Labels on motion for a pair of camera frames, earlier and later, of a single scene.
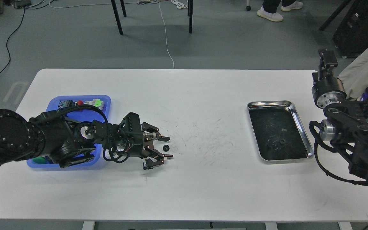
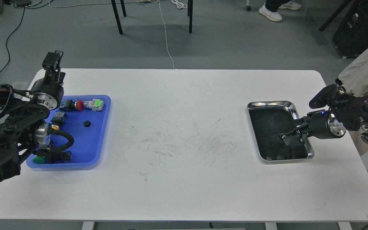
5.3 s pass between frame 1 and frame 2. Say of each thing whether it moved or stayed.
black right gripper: moved
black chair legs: stayed
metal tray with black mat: stayed
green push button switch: stayed
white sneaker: stayed
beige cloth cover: stayed
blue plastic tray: stayed
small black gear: moved
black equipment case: stayed
